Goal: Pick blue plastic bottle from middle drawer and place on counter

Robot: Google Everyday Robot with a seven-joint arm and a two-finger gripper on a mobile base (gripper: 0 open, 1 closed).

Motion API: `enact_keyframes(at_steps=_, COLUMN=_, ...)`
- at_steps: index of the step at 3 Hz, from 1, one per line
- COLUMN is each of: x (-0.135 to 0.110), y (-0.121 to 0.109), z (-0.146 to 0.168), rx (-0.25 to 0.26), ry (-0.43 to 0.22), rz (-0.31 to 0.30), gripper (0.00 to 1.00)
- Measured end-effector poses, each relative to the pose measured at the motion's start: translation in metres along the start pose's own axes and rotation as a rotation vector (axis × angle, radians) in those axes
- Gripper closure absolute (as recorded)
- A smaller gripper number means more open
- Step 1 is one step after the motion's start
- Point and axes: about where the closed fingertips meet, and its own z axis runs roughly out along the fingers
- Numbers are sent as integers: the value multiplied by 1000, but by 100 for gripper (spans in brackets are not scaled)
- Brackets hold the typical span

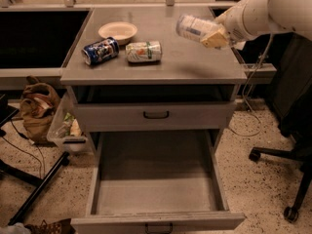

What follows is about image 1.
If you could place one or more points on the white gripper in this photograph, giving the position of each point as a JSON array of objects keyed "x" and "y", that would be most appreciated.
[{"x": 238, "y": 20}]

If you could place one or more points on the clear plastic water bottle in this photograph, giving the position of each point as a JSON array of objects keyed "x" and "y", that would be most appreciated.
[{"x": 194, "y": 28}]

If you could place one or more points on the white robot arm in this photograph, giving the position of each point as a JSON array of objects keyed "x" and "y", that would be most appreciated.
[{"x": 288, "y": 16}]

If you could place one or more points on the grey upper drawer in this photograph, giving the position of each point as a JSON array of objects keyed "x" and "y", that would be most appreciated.
[{"x": 154, "y": 116}]

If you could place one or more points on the grey drawer cabinet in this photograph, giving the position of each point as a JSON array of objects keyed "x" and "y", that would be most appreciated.
[{"x": 160, "y": 81}]

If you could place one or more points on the open grey lower drawer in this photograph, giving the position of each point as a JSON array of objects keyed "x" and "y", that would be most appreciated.
[{"x": 161, "y": 182}]

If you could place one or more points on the white green soda can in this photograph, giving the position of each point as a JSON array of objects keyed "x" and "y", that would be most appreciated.
[{"x": 147, "y": 51}]

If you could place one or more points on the black office chair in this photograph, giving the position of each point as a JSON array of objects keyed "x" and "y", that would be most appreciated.
[{"x": 297, "y": 123}]

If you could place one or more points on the blue soda can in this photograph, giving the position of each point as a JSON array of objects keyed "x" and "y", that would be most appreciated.
[{"x": 100, "y": 51}]

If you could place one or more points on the clear plastic storage bin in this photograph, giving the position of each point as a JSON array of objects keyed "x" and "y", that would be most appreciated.
[{"x": 65, "y": 132}]

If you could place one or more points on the brown fabric bag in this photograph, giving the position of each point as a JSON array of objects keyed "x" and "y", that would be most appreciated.
[{"x": 38, "y": 106}]

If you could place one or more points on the black tripod stand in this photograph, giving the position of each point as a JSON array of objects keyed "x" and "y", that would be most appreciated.
[{"x": 7, "y": 112}]

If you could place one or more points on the camouflage shoe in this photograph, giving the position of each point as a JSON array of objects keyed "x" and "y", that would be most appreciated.
[{"x": 58, "y": 227}]

